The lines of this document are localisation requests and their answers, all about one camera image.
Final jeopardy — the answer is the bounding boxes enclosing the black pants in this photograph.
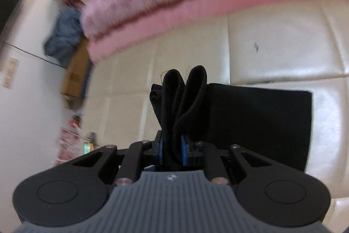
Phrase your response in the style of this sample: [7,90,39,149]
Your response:
[150,66,312,171]

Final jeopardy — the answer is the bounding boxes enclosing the cardboard box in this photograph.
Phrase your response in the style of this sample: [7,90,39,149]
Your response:
[60,37,91,110]

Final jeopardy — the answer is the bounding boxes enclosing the blue denim clothes pile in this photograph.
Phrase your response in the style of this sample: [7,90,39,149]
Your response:
[44,7,83,68]

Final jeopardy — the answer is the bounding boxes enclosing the cream leather bed bench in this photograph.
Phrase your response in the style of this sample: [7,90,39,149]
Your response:
[82,0,348,232]

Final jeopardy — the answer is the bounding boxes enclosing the pink bed sheet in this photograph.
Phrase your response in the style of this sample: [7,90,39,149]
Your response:
[87,0,316,64]

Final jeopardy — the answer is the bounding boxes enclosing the black cable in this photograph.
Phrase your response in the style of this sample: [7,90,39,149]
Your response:
[2,41,66,69]

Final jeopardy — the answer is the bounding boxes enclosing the white wall switch panel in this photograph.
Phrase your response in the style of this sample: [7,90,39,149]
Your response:
[2,56,19,88]

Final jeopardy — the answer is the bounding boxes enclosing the wall mounted television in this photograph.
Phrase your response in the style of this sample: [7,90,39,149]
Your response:
[0,0,25,46]

